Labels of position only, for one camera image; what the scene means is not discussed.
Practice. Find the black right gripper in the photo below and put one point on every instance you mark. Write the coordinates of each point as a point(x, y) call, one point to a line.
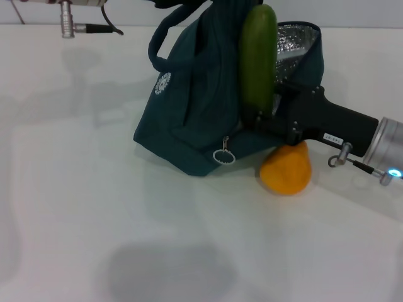
point(315, 119)

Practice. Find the green cucumber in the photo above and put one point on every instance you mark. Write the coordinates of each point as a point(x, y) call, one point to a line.
point(258, 56)

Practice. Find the yellow orange pear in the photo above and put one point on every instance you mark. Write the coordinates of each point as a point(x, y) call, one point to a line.
point(283, 176)

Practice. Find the dark teal insulated lunch bag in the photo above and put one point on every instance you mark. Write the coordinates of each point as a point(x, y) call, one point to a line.
point(195, 94)

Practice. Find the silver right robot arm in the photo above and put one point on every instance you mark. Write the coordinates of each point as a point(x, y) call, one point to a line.
point(387, 141)

